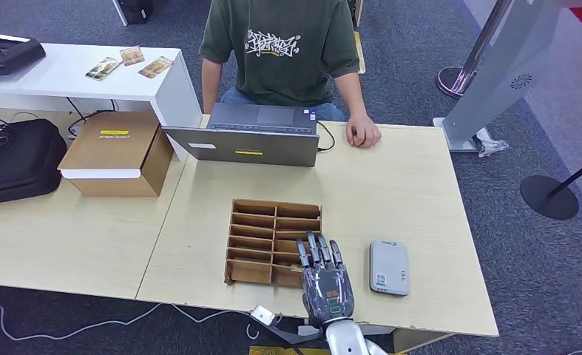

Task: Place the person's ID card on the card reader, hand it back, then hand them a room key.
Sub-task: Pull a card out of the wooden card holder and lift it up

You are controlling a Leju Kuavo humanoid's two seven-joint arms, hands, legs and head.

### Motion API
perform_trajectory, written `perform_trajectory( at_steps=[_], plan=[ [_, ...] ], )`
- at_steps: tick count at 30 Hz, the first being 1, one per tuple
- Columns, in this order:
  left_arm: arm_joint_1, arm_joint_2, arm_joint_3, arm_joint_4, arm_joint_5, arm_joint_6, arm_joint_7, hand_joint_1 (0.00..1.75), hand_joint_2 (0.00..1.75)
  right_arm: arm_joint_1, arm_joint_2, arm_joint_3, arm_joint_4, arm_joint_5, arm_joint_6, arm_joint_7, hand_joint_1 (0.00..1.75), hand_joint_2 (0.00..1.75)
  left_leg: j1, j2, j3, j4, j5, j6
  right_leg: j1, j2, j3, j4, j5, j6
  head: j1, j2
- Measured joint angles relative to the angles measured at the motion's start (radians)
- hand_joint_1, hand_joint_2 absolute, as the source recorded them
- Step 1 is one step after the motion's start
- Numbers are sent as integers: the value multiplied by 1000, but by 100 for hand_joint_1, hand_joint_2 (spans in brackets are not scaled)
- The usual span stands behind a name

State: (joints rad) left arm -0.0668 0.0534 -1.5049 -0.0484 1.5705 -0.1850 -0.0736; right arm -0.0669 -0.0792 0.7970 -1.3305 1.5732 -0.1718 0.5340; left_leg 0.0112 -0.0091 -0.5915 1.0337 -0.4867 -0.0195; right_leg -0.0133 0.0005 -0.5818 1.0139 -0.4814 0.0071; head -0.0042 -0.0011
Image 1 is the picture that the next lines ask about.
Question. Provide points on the brown slotted card organizer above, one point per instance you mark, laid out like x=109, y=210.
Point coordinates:
x=274, y=225

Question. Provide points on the black cabinet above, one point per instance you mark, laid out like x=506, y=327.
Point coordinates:
x=136, y=12

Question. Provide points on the black carrying case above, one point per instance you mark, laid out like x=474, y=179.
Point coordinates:
x=20, y=161

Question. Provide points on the yellow floor tape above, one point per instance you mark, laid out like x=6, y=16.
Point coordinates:
x=359, y=56

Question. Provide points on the silver kiosk stand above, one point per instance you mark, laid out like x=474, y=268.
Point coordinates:
x=496, y=78

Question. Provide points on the tan printed room key card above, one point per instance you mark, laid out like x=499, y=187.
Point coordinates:
x=295, y=268

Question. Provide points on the grey card reader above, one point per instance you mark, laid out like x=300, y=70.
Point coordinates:
x=389, y=267

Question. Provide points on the brown cardboard box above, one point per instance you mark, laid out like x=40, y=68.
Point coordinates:
x=119, y=147

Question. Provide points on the black stanchion post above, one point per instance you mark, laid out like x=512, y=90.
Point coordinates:
x=549, y=198

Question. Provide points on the long printed card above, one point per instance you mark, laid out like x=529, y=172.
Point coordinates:
x=103, y=68

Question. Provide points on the white desk foot bar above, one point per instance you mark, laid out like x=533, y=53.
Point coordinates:
x=374, y=329

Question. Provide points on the person's right forearm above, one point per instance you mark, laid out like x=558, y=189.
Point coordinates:
x=211, y=86

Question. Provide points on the person's left forearm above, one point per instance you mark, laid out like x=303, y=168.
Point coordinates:
x=352, y=93

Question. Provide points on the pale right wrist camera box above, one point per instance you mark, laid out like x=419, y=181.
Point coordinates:
x=262, y=315

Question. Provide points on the person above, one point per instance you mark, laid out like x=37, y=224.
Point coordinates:
x=281, y=73

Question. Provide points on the black controller device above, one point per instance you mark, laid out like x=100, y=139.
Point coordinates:
x=10, y=54

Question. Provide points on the grey open laptop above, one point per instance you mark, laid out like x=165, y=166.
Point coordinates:
x=251, y=148

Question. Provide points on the person's left hand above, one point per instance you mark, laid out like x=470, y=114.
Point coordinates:
x=364, y=132

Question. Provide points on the small printed card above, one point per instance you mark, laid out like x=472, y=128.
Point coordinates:
x=132, y=55

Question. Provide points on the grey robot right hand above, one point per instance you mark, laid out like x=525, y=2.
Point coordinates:
x=327, y=294

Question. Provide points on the white side table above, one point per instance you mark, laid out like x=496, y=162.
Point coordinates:
x=65, y=83

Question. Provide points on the chrome stanchion post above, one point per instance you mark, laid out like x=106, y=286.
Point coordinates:
x=450, y=82

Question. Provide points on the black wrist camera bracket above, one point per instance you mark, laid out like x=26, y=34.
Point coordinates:
x=290, y=335

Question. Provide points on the clear plastic bag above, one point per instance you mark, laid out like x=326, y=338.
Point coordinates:
x=491, y=147

